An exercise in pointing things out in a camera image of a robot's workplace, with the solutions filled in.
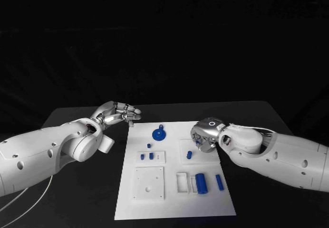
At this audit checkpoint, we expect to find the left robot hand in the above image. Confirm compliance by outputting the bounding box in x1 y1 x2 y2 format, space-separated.
90 100 142 128

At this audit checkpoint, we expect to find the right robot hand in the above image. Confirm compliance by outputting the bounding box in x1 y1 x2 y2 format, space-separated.
191 117 227 153

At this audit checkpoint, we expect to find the white task board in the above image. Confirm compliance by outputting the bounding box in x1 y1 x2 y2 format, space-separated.
114 121 237 220

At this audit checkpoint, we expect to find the blue gear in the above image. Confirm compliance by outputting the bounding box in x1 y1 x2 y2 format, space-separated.
152 124 168 142

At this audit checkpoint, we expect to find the long thin blue cylinder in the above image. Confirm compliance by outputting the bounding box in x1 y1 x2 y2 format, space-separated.
215 174 226 191

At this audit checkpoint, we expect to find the large blue cylinder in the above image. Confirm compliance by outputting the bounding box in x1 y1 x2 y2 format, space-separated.
195 173 208 195

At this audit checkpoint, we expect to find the white cable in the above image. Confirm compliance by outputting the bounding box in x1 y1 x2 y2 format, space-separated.
230 123 278 134
0 187 29 212
0 175 55 228

